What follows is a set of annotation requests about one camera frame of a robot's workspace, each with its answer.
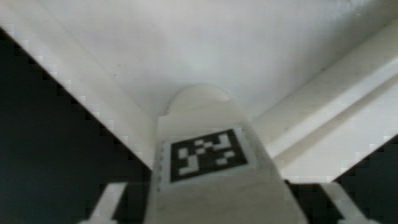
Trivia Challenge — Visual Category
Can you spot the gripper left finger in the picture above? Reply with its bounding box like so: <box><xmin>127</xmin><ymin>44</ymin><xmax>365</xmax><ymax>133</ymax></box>
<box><xmin>77</xmin><ymin>182</ymin><xmax>150</xmax><ymax>224</ymax></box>

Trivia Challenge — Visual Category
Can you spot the white table leg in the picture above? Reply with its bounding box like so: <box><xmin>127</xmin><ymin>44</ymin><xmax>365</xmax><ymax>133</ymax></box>
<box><xmin>144</xmin><ymin>85</ymin><xmax>308</xmax><ymax>224</ymax></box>

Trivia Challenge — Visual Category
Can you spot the white U-shaped obstacle fence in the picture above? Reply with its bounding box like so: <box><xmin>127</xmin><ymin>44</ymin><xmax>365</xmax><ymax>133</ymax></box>
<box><xmin>281</xmin><ymin>96</ymin><xmax>398</xmax><ymax>183</ymax></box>

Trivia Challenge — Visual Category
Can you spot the white square table top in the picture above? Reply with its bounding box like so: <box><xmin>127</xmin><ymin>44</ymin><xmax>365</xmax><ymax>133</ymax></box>
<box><xmin>0</xmin><ymin>0</ymin><xmax>398</xmax><ymax>169</ymax></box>

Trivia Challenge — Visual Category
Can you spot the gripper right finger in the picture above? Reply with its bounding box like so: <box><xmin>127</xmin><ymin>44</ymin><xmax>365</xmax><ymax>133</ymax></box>
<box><xmin>287</xmin><ymin>182</ymin><xmax>381</xmax><ymax>224</ymax></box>

